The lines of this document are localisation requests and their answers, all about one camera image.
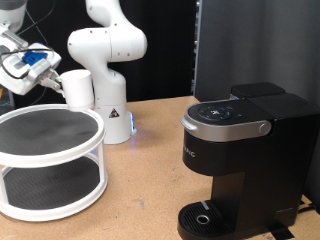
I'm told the clear water tank black lid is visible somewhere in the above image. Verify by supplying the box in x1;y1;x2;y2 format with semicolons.
230;82;286;100

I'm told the white two-tier turntable shelf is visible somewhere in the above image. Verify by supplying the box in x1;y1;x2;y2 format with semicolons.
0;103;109;223

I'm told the black Keurig coffee machine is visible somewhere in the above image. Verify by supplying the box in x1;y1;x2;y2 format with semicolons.
176;92;320;240

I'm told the white mug green-marked handle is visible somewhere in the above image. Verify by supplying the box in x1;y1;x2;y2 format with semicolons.
58;68;96;113

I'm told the black camera cable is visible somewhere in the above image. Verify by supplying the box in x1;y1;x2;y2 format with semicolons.
0;0;57;81

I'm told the metal rack upright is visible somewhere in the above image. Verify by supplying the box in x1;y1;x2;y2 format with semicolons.
191;0;202;96

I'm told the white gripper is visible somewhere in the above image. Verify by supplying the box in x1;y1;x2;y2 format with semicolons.
0;41;66;98

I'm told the black tape strip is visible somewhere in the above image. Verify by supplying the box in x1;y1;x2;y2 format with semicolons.
266;222;296;240

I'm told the black power cord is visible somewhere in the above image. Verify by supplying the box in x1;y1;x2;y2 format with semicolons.
296;202;318;215

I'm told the thin black hanging cable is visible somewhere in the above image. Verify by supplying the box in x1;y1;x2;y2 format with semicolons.
31;84;48;107

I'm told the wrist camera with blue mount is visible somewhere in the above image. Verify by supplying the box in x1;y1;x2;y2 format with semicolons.
4;49;51;79

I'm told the grey metal frame post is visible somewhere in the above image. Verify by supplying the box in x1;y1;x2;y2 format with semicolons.
0;84;16;108

